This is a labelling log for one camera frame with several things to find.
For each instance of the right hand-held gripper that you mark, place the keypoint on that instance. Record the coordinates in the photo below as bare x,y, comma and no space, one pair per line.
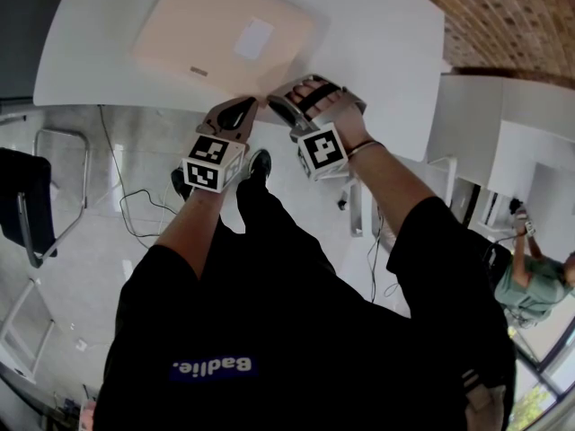
323,151

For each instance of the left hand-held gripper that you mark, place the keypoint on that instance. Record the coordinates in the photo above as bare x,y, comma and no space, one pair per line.
202,169

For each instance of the beige pad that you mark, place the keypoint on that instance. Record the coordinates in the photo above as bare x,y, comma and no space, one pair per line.
215,29

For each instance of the person's right forearm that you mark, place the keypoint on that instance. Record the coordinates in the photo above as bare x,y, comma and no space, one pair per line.
391,182

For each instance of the person's left forearm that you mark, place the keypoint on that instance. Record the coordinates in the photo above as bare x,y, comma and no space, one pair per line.
188,227

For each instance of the person's right hand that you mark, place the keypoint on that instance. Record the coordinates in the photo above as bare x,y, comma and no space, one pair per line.
355,126

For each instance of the person's right black shoe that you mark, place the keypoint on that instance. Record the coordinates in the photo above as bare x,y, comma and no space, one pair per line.
259,164

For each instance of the person's black shoe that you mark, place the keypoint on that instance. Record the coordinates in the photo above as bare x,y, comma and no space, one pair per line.
259,164
182,187

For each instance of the black wrist band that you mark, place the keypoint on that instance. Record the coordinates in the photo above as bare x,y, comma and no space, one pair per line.
364,146

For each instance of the person's left black shoe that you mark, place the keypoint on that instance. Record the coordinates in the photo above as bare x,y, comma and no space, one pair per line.
182,187

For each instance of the person's black trousers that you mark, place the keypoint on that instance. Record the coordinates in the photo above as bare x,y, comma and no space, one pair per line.
269,222

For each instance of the white table leg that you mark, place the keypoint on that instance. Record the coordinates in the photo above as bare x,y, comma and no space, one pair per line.
357,204

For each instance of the person's black t-shirt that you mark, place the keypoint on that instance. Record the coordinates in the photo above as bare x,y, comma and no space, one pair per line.
269,330

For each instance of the beige bag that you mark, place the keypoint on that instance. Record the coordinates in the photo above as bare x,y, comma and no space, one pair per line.
485,402

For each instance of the black metal-frame chair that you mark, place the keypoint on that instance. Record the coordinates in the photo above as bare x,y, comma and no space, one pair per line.
27,196

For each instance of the white shelf frame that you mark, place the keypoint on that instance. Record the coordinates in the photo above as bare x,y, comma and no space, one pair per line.
22,330

